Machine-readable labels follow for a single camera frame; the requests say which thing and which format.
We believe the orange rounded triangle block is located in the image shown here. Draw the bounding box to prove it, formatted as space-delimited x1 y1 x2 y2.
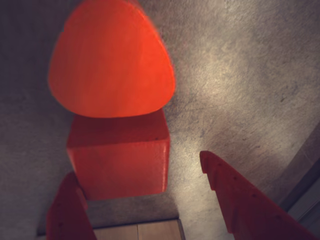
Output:
47 0 176 119

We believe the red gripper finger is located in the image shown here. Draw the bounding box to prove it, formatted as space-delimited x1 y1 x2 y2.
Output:
45 171 98 240
199 150 320 240

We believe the wooden shape sorter box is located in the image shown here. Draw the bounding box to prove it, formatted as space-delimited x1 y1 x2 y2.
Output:
92 217 186 240

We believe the red cube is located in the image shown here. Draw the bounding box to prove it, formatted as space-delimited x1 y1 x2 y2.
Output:
66 109 171 201

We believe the aluminium profile rail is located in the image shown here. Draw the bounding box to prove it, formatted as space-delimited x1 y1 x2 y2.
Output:
279 129 320 226

